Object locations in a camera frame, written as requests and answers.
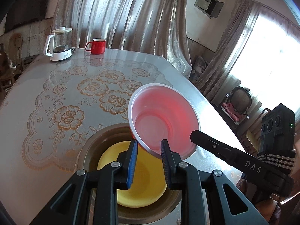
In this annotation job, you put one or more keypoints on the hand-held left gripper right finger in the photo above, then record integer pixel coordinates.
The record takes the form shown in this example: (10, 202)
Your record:
(165, 161)

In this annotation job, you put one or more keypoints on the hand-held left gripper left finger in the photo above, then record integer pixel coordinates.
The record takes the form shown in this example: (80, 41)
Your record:
(132, 164)

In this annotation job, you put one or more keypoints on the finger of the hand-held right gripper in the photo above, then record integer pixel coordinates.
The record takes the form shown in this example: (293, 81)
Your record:
(211, 145)

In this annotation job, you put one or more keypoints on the yellow plastic bowl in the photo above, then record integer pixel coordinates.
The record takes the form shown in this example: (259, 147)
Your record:
(145, 185)

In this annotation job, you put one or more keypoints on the stainless steel bowl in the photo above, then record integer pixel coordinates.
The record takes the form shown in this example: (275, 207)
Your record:
(93, 141)

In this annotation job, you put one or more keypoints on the red plastic bowl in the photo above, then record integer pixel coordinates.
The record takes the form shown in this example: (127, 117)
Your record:
(164, 112)

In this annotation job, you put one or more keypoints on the pink seat cushion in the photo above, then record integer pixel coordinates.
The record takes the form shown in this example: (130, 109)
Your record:
(233, 110)

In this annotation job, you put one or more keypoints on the dark round-back chair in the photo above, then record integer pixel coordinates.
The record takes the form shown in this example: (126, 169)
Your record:
(241, 96)

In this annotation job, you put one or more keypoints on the cluttered bag pile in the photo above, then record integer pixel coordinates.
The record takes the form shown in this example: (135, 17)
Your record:
(199, 70)

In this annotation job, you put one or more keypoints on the beige window curtain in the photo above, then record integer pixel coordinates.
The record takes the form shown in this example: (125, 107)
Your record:
(225, 58)

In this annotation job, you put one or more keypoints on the red mug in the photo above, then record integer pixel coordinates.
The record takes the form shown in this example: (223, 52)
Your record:
(97, 46)

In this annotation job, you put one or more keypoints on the white glass electric kettle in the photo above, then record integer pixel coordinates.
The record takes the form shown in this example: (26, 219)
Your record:
(59, 56)

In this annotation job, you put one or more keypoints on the beige sheer curtain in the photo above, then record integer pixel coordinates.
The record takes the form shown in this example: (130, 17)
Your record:
(129, 11)

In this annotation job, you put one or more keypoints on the black wall television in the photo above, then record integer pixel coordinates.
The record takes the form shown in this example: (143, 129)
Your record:
(28, 9)

